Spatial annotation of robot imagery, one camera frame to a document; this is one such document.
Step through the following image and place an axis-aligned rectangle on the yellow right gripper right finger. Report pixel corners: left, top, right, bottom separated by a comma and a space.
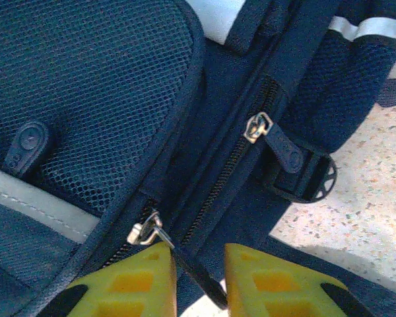
224, 243, 372, 317

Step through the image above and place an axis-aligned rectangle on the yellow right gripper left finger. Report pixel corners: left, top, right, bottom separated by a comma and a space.
54, 242, 178, 317

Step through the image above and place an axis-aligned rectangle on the navy blue backpack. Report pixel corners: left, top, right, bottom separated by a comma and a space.
0, 0, 396, 317

